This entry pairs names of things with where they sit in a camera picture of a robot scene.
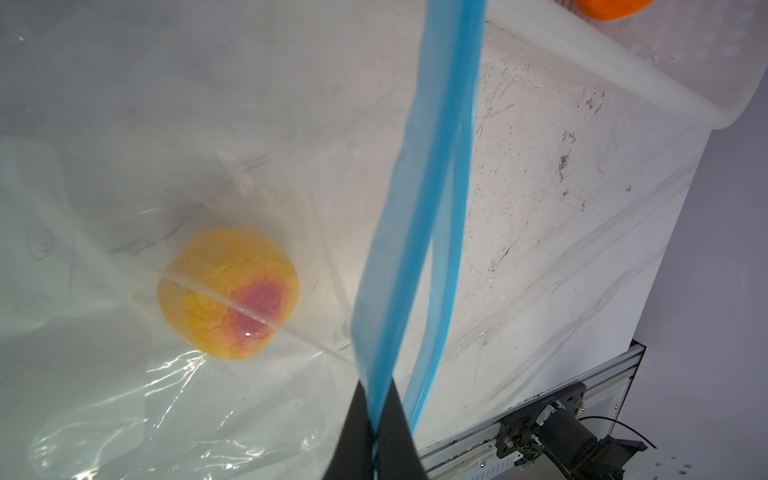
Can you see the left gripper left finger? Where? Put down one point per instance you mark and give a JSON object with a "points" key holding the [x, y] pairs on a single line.
{"points": [[353, 458]]}

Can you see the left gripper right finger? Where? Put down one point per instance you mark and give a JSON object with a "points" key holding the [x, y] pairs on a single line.
{"points": [[397, 457]]}

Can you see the yellow peach fruit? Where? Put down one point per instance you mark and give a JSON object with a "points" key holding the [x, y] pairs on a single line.
{"points": [[242, 266]]}

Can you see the clear zip top bag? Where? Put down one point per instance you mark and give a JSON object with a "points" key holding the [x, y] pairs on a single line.
{"points": [[339, 130]]}

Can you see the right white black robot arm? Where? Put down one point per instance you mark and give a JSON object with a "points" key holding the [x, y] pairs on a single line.
{"points": [[548, 426]]}

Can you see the orange tangerine bottom right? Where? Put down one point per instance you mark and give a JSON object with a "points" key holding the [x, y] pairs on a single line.
{"points": [[606, 10]]}

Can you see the white perforated plastic basket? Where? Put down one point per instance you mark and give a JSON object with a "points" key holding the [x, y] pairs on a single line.
{"points": [[701, 60]]}

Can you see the aluminium front rail base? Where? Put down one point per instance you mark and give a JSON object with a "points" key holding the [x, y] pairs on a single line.
{"points": [[472, 454]]}

